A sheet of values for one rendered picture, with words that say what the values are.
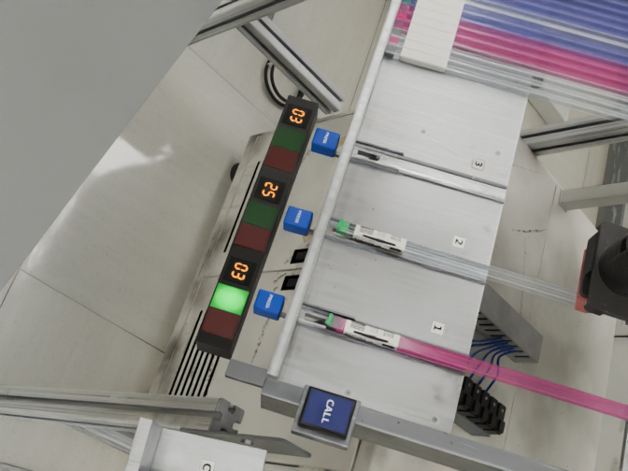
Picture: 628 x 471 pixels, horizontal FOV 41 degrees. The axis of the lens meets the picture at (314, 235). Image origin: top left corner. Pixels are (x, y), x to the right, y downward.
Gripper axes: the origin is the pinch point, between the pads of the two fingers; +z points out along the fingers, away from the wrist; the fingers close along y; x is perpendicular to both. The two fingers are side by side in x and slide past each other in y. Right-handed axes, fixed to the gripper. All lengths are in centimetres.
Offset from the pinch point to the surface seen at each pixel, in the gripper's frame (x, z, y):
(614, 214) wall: -78, 177, 130
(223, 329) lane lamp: 37.3, 5.7, -14.7
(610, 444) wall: -85, 171, 42
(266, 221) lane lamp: 36.8, 5.6, -0.7
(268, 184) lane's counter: 38.1, 5.7, 4.0
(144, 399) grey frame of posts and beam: 44, 21, -22
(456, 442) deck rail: 10.7, 0.8, -19.8
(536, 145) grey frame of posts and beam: -4, 43, 49
